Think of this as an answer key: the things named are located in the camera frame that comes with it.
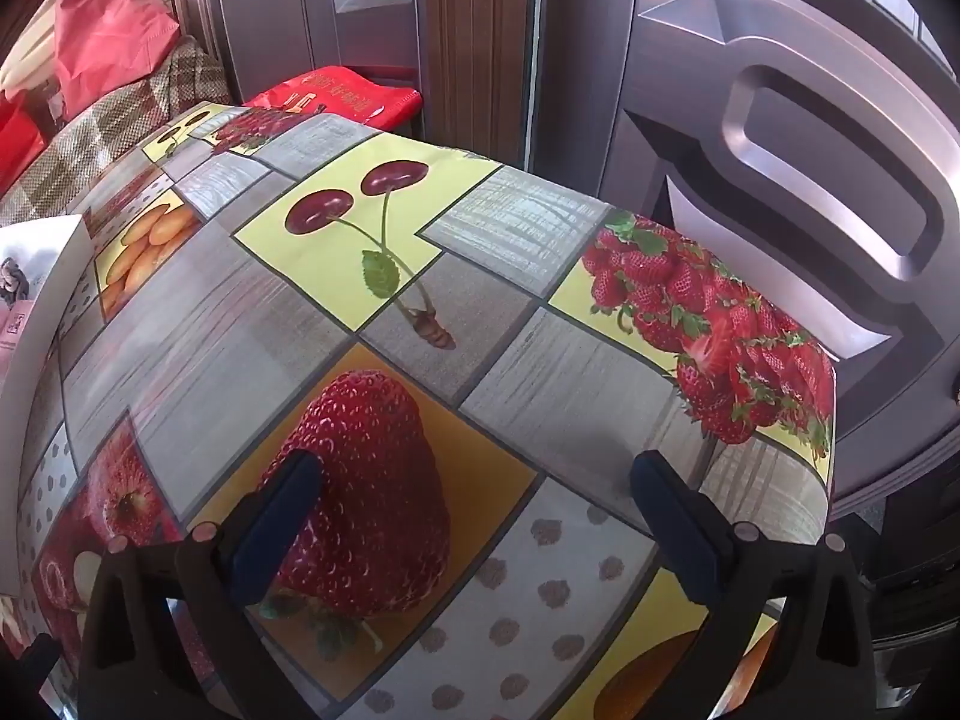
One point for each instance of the white cardboard box tray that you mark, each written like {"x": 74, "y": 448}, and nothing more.
{"x": 45, "y": 390}

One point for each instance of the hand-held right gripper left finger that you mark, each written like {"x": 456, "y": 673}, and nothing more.
{"x": 274, "y": 532}

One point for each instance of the red plastic bag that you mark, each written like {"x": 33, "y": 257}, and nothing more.
{"x": 112, "y": 22}

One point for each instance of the brown metal door leaf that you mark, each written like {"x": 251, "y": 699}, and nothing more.
{"x": 810, "y": 127}
{"x": 315, "y": 7}

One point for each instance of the red printed shopping bag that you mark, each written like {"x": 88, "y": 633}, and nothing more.
{"x": 337, "y": 94}

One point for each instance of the fruit print tablecloth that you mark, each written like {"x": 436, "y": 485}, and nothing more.
{"x": 225, "y": 315}

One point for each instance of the red tote bag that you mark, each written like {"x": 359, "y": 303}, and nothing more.
{"x": 16, "y": 142}

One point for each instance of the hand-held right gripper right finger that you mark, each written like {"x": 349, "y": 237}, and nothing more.
{"x": 679, "y": 532}

